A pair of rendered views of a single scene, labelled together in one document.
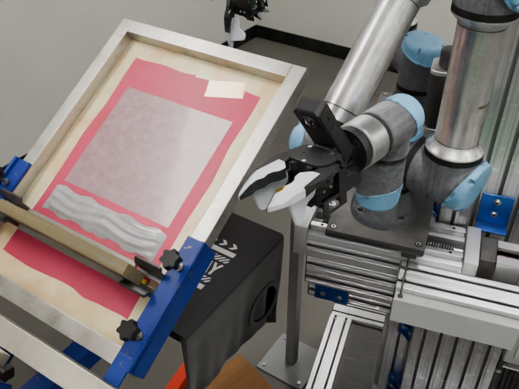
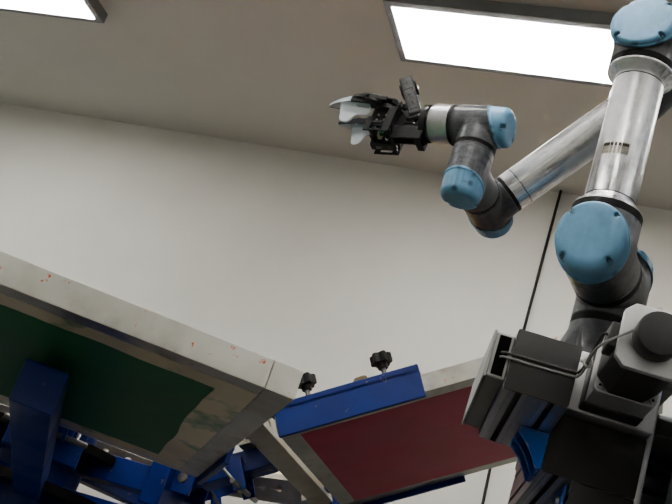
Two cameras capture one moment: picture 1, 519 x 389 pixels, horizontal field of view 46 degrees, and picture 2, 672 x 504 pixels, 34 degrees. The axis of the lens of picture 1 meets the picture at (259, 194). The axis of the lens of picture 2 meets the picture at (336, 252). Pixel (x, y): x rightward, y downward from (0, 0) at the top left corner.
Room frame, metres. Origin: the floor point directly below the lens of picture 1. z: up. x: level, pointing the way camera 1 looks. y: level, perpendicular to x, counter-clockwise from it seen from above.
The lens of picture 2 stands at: (0.32, -1.87, 0.62)
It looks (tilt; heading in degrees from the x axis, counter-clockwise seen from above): 22 degrees up; 78
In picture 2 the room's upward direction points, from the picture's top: 19 degrees clockwise
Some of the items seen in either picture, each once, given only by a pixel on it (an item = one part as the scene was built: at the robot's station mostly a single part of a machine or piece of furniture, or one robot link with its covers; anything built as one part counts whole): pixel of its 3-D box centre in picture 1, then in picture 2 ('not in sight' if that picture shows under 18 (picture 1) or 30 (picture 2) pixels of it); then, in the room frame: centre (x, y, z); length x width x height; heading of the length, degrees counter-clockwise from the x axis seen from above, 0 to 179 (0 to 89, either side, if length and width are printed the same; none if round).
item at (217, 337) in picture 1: (228, 322); not in sight; (1.22, 0.09, 0.77); 0.46 x 0.09 x 0.36; 147
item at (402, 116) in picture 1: (388, 126); (481, 128); (0.85, -0.21, 1.65); 0.11 x 0.08 x 0.09; 137
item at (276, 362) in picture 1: (295, 281); not in sight; (1.68, -0.14, 0.48); 0.22 x 0.22 x 0.96; 57
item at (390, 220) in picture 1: (385, 193); (598, 352); (1.13, -0.29, 1.31); 0.15 x 0.15 x 0.10
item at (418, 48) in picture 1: (419, 59); not in sight; (1.61, -0.45, 1.42); 0.13 x 0.12 x 0.14; 21
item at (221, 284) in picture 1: (177, 253); not in sight; (1.33, 0.24, 0.95); 0.48 x 0.44 x 0.01; 147
